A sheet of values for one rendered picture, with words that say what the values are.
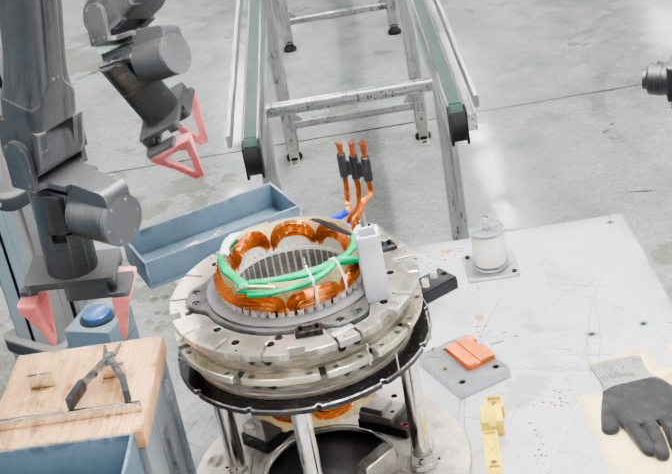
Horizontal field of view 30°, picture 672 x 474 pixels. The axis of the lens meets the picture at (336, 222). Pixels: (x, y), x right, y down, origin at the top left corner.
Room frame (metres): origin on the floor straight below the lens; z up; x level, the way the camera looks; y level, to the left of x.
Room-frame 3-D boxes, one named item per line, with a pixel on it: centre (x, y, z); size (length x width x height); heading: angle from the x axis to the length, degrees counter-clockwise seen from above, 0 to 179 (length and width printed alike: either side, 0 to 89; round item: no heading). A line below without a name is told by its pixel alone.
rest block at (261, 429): (1.47, 0.15, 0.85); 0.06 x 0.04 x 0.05; 136
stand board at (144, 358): (1.28, 0.34, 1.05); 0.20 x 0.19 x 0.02; 176
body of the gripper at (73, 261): (1.25, 0.30, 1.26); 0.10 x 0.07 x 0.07; 87
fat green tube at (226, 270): (1.36, 0.13, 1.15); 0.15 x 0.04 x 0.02; 0
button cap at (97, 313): (1.50, 0.35, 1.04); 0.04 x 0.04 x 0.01
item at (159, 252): (1.67, 0.18, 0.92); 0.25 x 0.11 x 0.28; 112
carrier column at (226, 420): (1.40, 0.19, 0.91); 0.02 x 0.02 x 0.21
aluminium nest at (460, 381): (1.58, -0.15, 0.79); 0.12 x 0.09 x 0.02; 23
